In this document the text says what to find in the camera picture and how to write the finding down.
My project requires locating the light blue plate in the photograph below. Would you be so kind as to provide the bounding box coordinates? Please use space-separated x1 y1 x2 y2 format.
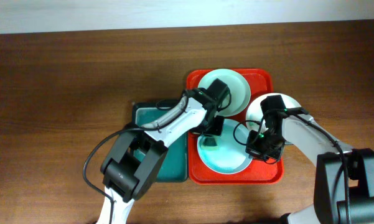
197 119 253 175

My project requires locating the dark green water tray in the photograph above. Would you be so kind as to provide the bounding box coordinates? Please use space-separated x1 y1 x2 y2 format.
132 103 188 182

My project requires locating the white plate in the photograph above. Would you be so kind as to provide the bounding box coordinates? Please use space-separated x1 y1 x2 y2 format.
245 93 301 131

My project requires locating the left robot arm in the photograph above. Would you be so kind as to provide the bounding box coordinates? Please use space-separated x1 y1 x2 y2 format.
98 79 231 223

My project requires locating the red plastic tray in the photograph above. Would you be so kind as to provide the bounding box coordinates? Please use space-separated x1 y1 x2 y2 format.
187 68 284 185

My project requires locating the green yellow sponge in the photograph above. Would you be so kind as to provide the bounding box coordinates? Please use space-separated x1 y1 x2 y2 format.
202 137 218 150

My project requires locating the mint green plate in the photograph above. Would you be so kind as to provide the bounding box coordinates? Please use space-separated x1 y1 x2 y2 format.
198 68 251 117

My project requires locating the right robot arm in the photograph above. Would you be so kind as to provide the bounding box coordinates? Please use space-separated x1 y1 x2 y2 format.
245 94 374 224

